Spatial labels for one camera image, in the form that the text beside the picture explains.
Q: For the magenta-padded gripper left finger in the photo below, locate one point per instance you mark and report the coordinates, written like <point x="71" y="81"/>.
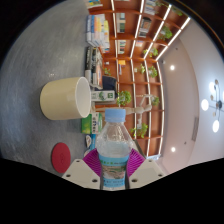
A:
<point x="80" y="173"/>

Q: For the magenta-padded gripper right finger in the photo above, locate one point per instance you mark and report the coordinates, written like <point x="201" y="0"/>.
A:
<point x="146" y="173"/>

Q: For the clear plastic water bottle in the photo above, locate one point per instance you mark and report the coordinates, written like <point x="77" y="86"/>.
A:
<point x="114" y="146"/>

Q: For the flat round red coaster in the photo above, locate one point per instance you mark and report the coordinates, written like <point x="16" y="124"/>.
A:
<point x="60" y="157"/>

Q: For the round recessed ceiling light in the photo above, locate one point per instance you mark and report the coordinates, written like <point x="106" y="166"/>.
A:
<point x="172" y="67"/>
<point x="173" y="149"/>

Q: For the green cardboard box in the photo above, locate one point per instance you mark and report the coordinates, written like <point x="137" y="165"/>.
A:
<point x="90" y="123"/>

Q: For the ceiling air vent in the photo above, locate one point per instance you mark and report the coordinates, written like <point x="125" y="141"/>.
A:
<point x="195" y="129"/>

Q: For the cream ceramic cup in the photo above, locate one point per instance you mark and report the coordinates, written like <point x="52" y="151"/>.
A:
<point x="61" y="98"/>

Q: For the multi-bulb ceiling chandelier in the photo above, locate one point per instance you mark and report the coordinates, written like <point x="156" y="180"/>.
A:
<point x="216" y="126"/>

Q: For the dark blue chair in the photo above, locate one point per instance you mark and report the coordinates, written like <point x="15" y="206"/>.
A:
<point x="109" y="83"/>

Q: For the dark magazine stack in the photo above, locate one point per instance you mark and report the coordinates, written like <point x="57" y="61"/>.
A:
<point x="93" y="65"/>

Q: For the wooden shelf unit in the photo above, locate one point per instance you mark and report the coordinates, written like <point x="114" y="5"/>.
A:
<point x="128" y="53"/>

